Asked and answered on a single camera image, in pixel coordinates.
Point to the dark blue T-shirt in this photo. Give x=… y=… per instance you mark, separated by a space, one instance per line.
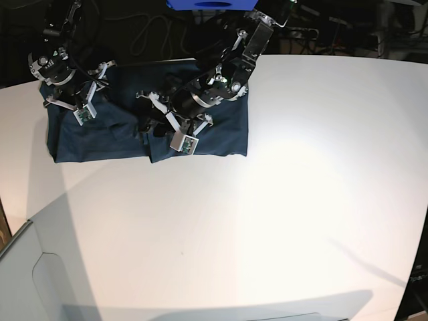
x=126 y=126

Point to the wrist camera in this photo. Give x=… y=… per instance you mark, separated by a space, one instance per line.
x=184 y=143
x=85 y=113

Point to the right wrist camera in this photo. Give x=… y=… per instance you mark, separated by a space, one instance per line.
x=85 y=113

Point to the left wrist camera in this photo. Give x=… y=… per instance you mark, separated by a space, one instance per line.
x=184 y=143

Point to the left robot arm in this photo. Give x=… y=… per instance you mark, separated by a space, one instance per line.
x=225 y=52

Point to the blue box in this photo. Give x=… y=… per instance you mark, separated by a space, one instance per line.
x=187 y=5

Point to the black power strip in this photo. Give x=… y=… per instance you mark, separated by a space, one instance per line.
x=300 y=33

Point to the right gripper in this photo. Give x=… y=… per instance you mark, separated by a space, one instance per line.
x=70 y=85

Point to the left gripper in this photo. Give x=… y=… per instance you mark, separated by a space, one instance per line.
x=178 y=105

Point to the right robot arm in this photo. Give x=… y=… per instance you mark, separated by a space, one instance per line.
x=61 y=23

